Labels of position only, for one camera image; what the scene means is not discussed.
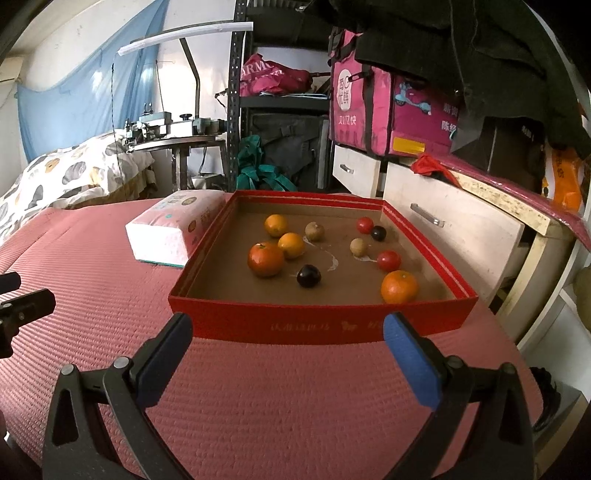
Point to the white tube lamp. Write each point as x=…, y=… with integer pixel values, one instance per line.
x=184, y=37

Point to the wide white drawer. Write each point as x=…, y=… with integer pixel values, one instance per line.
x=461, y=240

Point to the round metal table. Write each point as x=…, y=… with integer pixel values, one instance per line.
x=180, y=145

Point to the small white drawer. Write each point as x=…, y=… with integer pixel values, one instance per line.
x=355, y=170

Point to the black hanging clothing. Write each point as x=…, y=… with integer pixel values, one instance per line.
x=485, y=55

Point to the dark purple plum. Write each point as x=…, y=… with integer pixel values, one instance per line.
x=379, y=233
x=308, y=276

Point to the pink delivery bag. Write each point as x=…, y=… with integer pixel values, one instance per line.
x=351, y=106

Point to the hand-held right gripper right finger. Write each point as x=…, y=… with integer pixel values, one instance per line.
x=411, y=360

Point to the small orange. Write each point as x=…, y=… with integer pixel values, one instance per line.
x=276, y=225
x=291, y=245

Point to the small red tomato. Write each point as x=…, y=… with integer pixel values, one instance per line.
x=365, y=225
x=388, y=260

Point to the pink ribbed mat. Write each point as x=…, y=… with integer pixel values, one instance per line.
x=277, y=406

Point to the blue net curtain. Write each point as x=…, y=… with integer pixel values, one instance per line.
x=78, y=87

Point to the black metal shelf rack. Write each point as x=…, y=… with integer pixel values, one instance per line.
x=235, y=92

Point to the red cardboard box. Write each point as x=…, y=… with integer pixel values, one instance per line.
x=286, y=323

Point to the red cloth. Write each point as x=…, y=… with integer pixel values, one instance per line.
x=431, y=166

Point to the orange plastic bag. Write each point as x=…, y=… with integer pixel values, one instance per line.
x=563, y=180

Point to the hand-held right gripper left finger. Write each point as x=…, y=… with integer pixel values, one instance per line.
x=166, y=360

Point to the white wooden cabinet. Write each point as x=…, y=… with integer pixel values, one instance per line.
x=526, y=277

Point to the spotted white quilt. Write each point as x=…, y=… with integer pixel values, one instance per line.
x=64, y=170

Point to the dark red cover sheet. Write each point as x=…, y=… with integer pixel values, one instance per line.
x=521, y=198

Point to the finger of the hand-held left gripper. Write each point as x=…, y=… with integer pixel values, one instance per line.
x=32, y=305
x=9, y=281

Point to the small brown kiwi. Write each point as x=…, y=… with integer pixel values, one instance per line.
x=358, y=247
x=314, y=230

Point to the pink white tissue pack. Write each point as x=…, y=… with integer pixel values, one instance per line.
x=161, y=235

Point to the large reddish orange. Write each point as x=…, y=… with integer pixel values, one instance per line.
x=265, y=259

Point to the red fabric bag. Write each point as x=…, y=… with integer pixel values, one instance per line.
x=268, y=76

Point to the grey sewing machine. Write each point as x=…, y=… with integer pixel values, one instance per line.
x=161, y=124

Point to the white air conditioner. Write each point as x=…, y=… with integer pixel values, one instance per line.
x=10, y=70

